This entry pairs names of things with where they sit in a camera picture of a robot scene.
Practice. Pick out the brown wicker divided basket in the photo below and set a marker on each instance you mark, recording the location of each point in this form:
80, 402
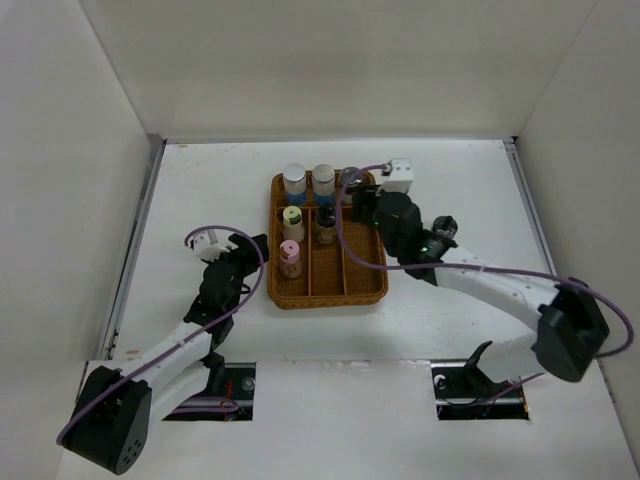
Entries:
329, 277

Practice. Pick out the yellow cap spice bottle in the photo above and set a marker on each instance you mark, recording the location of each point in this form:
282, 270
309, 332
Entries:
293, 227

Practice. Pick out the tall blue label bottle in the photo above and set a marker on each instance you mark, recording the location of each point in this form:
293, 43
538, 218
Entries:
323, 184

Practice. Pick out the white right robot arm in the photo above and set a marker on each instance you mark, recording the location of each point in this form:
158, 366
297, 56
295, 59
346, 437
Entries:
566, 326

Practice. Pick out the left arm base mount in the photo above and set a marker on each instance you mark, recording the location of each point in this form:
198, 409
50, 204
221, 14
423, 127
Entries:
227, 397

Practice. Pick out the blue label silver cap bottle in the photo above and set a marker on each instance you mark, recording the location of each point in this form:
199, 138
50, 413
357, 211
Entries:
294, 181

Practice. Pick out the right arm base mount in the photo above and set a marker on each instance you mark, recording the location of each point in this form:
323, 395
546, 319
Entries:
463, 393

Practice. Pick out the black cap sugar grinder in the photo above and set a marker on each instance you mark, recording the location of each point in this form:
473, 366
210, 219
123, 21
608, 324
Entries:
349, 179

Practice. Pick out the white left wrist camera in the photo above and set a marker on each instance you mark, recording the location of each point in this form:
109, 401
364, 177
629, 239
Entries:
206, 246

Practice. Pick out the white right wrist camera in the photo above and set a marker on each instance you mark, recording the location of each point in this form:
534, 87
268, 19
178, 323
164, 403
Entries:
398, 176

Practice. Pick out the black knob cap jar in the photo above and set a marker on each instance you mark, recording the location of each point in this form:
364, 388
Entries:
445, 226

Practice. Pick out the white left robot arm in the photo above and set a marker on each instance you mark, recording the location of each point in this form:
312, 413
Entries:
116, 407

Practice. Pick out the dark cap brown spice jar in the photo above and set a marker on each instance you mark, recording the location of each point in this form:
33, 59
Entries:
325, 224

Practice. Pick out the pink cap spice bottle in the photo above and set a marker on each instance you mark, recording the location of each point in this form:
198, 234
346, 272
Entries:
290, 264

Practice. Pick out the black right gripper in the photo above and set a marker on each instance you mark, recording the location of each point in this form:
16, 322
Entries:
366, 195

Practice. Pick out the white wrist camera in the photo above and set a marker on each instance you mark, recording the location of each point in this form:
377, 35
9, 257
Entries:
398, 176
206, 246

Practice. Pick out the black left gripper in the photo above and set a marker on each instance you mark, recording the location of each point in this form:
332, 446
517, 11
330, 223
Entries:
251, 253

